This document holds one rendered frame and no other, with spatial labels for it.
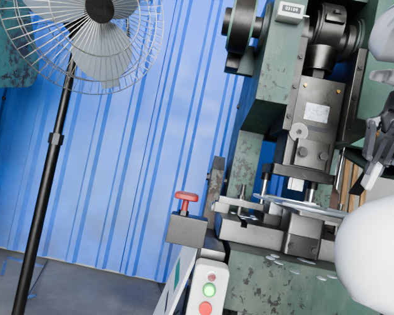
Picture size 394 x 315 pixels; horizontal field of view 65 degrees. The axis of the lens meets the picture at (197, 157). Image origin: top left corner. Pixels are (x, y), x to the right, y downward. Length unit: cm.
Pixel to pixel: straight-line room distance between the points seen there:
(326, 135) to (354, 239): 72
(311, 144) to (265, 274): 39
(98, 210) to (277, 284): 163
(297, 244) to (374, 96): 48
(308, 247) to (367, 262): 61
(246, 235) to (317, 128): 39
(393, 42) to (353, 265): 45
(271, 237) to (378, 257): 63
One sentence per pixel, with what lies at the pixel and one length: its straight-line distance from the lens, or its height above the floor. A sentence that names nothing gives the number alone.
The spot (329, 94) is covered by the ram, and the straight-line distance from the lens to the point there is 104.
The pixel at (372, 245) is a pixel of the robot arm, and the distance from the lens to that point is 30.
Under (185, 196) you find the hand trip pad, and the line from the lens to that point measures 76.
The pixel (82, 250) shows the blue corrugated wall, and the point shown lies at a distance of 236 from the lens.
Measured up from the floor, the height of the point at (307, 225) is 74.
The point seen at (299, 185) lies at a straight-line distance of 104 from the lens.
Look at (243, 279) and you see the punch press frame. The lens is 84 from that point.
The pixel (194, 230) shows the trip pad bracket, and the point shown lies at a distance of 78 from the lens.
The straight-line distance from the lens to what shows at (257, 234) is 90.
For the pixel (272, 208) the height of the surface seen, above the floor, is 75.
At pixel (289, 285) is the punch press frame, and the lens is 86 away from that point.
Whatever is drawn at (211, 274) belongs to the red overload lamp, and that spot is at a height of 61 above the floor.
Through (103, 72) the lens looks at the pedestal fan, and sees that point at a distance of 126.
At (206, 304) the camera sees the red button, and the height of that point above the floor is 55.
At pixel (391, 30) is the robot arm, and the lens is 66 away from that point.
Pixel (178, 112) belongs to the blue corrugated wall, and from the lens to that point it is 219.
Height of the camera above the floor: 83
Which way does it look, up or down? 2 degrees up
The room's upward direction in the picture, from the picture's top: 12 degrees clockwise
